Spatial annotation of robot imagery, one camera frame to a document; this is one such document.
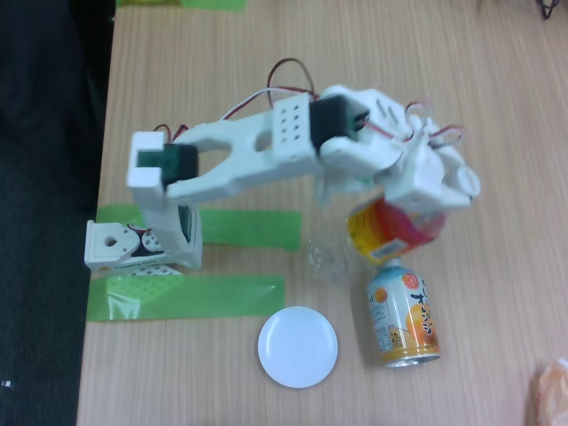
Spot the orange plastic bag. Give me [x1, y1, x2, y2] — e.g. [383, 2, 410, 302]
[527, 357, 568, 426]

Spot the long green tape strip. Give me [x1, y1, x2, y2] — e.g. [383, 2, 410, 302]
[87, 273, 286, 323]

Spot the short green tape strip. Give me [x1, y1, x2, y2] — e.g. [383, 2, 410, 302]
[96, 202, 303, 252]

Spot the green tape piece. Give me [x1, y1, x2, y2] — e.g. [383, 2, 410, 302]
[179, 0, 246, 12]

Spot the small white round plate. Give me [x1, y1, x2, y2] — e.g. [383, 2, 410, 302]
[257, 305, 339, 390]

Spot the black cable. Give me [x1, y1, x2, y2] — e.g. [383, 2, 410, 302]
[534, 0, 563, 21]

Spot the orange drink bottle can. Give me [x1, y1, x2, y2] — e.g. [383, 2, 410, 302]
[365, 257, 441, 369]

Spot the clear plastic bottle orange label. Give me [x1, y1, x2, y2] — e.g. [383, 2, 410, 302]
[307, 190, 447, 285]

